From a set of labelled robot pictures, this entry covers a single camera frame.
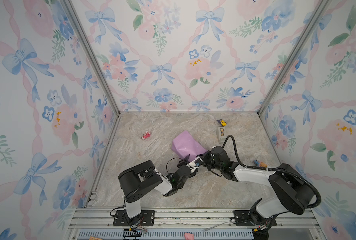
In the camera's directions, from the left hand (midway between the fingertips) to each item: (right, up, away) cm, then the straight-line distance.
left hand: (192, 158), depth 88 cm
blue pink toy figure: (+41, -4, +2) cm, 41 cm away
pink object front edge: (-3, -31, -20) cm, 37 cm away
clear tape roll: (+22, +15, +15) cm, 30 cm away
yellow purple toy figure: (+24, +22, +22) cm, 39 cm away
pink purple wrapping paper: (-4, +8, +5) cm, 10 cm away
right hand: (+1, +2, -1) cm, 2 cm away
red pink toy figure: (-31, +13, +15) cm, 37 cm away
